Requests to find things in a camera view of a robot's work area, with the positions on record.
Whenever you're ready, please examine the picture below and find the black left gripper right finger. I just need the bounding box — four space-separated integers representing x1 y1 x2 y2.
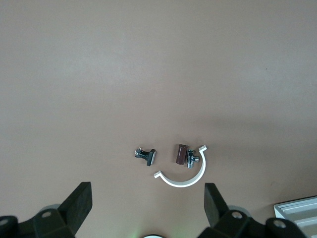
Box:
198 182 307 238

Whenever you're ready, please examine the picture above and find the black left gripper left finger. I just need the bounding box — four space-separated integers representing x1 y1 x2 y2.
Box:
0 181 93 238

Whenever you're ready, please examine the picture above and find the white drawer cabinet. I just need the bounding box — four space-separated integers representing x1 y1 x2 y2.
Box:
273 196 317 238

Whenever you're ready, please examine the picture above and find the black square push button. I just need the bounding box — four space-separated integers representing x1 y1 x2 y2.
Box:
134 146 158 168

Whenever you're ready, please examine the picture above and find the white half ring clamp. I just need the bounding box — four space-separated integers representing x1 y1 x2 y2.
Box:
153 144 209 188

